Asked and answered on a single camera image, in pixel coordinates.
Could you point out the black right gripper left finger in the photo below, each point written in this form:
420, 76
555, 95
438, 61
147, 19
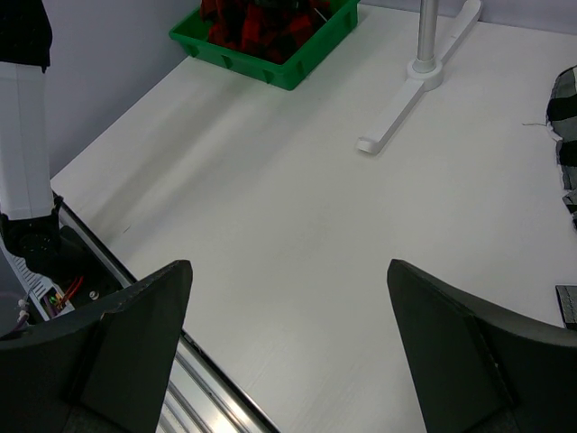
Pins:
44, 372

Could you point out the green plastic tray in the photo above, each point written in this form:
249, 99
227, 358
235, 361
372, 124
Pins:
192, 35

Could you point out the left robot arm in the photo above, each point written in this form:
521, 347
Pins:
29, 215

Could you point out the red black plaid shirt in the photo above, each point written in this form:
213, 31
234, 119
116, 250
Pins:
270, 30

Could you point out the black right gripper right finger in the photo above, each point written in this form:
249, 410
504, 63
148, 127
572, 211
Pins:
478, 367

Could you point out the white slotted cable duct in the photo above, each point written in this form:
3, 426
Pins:
41, 293

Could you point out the metal clothes rack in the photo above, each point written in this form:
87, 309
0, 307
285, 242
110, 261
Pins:
424, 73

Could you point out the black white plaid shirt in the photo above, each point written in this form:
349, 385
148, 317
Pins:
560, 119

